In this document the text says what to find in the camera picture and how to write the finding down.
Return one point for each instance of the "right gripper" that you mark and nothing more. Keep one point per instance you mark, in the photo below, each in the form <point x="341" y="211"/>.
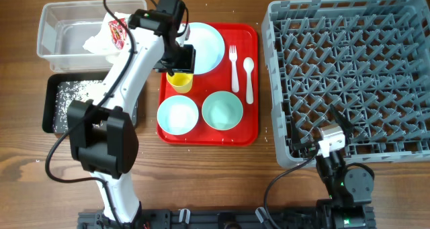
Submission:
<point x="309" y="149"/>

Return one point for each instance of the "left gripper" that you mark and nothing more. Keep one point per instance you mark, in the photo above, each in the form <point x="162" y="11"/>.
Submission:
<point x="186" y="64"/>

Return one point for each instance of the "yellow plastic cup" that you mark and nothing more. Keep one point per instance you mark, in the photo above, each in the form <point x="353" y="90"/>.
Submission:
<point x="181" y="82"/>

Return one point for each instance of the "light blue bowl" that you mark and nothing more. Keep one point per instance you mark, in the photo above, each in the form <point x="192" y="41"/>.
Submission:
<point x="177" y="115"/>

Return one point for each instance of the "red snack wrapper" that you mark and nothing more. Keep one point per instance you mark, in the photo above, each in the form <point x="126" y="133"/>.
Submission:
<point x="118" y="32"/>

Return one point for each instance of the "green bowl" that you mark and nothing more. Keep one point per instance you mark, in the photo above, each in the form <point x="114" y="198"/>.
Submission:
<point x="222" y="110"/>

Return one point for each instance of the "white napkin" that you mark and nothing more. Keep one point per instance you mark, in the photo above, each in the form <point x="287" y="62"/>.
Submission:
<point x="101" y="43"/>

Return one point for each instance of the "food scraps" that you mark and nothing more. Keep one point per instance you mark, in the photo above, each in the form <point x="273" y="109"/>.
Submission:
<point x="67" y="91"/>

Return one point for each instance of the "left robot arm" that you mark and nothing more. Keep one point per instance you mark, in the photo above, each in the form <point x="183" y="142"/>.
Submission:
<point x="102" y="135"/>

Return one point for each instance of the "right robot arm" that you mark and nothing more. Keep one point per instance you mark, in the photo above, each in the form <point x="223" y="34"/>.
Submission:
<point x="349" y="186"/>

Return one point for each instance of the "grey dishwasher rack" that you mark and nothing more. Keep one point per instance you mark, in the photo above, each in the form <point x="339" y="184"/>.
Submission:
<point x="368" y="58"/>

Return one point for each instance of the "black waste tray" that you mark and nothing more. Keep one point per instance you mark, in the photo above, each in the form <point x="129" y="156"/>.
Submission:
<point x="51" y="90"/>

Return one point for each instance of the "light blue plate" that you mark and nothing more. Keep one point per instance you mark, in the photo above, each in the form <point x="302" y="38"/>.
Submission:
<point x="209" y="46"/>

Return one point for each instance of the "white plastic fork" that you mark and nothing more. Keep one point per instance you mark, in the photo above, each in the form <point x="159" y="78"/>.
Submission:
<point x="233" y="58"/>

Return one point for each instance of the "red serving tray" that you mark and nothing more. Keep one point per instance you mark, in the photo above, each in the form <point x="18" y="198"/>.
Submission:
<point x="244" y="37"/>

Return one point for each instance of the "white plastic spoon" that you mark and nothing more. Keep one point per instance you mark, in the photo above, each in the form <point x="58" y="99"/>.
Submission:
<point x="248" y="66"/>

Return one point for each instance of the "clear plastic bin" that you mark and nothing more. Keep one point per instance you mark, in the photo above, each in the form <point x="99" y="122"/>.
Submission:
<point x="63" y="29"/>

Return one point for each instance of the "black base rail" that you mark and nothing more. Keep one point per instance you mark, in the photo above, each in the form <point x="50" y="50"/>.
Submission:
<point x="304" y="217"/>

